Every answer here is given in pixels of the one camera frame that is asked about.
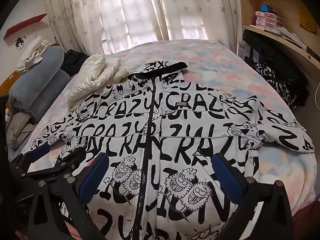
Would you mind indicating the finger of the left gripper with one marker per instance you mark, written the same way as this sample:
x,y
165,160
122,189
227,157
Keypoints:
x,y
37,153
74,159

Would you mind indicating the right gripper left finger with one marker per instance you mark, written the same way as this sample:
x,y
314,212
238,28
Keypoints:
x,y
91,176

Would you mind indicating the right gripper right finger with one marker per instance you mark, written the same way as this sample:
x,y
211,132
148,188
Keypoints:
x,y
230,178

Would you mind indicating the black white graffiti jacket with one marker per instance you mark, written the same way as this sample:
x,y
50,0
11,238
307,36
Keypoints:
x,y
160,133

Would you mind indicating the white folded clothes pile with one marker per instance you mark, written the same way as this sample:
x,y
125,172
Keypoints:
x,y
32,54

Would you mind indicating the grey pillow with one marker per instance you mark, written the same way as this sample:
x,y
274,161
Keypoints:
x,y
19,128

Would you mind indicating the blue rolled duvet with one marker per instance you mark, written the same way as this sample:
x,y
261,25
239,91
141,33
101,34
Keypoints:
x,y
35,91

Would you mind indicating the orange wooden headboard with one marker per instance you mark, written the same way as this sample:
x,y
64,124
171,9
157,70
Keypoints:
x,y
7,84

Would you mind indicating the cream puffer jacket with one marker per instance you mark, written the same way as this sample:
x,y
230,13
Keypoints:
x,y
96,72

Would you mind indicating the black garment near curtain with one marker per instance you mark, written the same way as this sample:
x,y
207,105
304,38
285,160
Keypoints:
x,y
73,61

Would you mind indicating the black white patterned cloth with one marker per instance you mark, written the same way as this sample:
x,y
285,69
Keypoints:
x,y
287,87

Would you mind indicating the pastel patterned bed blanket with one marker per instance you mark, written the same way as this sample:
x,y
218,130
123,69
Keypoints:
x,y
213,65

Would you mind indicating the white floral curtain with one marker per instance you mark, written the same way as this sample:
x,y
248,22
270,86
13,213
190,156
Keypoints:
x,y
111,26

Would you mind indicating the wooden desk shelf unit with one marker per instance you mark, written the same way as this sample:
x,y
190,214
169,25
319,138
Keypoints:
x,y
300,45

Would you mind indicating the pink storage boxes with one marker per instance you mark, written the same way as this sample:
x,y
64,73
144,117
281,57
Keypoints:
x,y
267,19

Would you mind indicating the cartoon face wall sticker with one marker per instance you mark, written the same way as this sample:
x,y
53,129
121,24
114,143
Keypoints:
x,y
20,42

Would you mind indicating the red wall shelf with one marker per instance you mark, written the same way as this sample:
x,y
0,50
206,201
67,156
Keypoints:
x,y
23,24

